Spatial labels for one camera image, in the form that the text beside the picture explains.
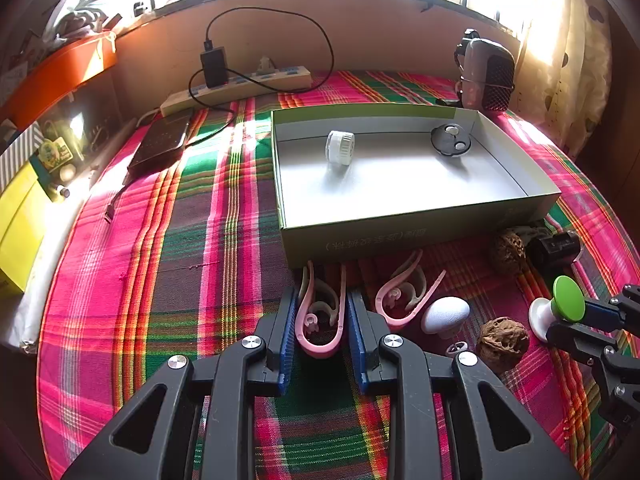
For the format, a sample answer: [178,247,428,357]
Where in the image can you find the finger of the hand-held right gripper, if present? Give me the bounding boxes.
[582,284,640,333]
[546,321,640,431]

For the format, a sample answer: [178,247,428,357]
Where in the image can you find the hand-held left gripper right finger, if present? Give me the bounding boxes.
[347,287,583,480]

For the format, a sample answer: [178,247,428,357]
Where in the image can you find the striped box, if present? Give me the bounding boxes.
[0,122,46,191]

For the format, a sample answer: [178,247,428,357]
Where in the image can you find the pink clip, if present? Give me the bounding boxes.
[375,250,447,331]
[296,260,348,359]

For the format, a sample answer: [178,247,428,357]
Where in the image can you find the pink plaid blanket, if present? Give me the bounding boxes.
[37,70,640,480]

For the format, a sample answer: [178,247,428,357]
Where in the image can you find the white round cap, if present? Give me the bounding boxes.
[326,130,356,162]

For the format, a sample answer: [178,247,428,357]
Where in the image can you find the black round disc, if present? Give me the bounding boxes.
[430,122,472,158]

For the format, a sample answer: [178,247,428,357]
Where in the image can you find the black charger cable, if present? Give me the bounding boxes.
[187,7,335,111]

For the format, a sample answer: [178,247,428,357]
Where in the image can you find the grey and black heater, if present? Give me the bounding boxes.
[454,28,516,112]

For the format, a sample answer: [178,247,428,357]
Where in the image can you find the black charger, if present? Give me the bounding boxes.
[200,37,228,89]

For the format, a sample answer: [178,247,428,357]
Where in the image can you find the black usb cable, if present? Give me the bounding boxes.
[104,170,151,223]

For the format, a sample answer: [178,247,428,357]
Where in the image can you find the black power bank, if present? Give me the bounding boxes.
[126,111,195,175]

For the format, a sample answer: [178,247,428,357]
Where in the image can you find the black flashlight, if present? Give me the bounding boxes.
[527,230,582,268]

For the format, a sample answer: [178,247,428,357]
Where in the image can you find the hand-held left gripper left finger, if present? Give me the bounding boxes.
[60,287,301,480]

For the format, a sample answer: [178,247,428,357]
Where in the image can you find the orange shelf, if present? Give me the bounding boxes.
[0,30,118,131]

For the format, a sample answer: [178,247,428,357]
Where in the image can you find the green cardboard box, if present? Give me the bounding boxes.
[271,101,563,270]

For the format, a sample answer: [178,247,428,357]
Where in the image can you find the yellow box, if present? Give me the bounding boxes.
[0,165,48,295]

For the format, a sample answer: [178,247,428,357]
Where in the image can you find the green sticker card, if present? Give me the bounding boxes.
[40,136,73,163]

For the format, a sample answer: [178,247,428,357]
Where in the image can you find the dotted cream curtain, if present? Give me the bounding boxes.
[515,0,613,156]

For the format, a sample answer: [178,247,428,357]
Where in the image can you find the brown walnut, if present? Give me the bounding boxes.
[475,316,531,375]
[489,227,530,275]

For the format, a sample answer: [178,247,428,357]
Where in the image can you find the pile of plastic bags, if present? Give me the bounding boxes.
[40,0,121,41]

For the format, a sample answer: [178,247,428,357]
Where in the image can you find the white power strip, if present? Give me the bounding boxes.
[160,63,313,117]

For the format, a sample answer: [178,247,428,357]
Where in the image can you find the green and white knob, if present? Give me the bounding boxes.
[529,276,590,345]

